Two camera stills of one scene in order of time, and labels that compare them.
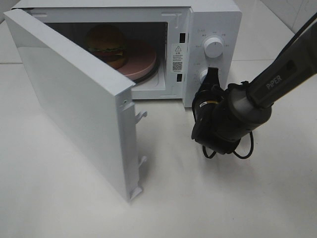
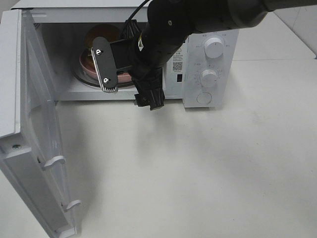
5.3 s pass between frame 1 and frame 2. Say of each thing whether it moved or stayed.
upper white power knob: stayed
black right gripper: moved
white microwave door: moved
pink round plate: moved
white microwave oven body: stayed
